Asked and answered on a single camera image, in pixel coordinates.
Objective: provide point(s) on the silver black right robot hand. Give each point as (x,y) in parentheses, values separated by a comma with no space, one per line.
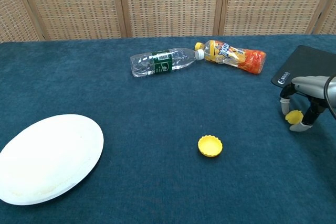
(312,85)

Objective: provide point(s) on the small yellow ball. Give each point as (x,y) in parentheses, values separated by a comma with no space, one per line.
(295,117)

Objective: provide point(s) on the black square mouse pad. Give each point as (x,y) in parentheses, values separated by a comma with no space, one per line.
(309,61)

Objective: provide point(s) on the orange juice plastic bottle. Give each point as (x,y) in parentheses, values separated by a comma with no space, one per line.
(236,57)

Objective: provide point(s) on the yellow scalloped cap dish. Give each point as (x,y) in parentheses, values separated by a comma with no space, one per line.
(210,146)

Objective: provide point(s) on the clear green-label water bottle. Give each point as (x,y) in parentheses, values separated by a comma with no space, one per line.
(162,62)

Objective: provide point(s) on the woven rattan folding screen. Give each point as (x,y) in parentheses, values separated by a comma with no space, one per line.
(168,3)

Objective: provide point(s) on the blue felt table cloth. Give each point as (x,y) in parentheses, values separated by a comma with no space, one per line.
(131,103)

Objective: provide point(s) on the white round paper plate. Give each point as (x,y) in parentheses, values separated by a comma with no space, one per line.
(50,159)

